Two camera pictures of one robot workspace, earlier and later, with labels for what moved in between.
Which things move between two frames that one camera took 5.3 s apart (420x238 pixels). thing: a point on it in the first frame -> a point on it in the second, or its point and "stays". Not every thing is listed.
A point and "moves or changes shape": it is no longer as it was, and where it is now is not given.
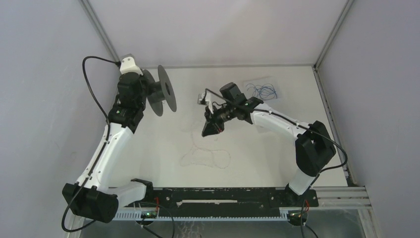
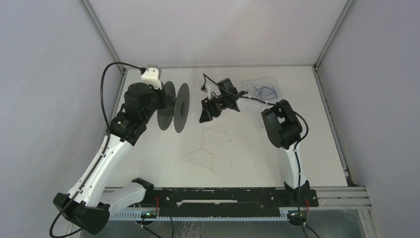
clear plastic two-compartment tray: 265,88 stays
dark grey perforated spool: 160,91 moves or changes shape
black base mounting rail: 254,202 stays
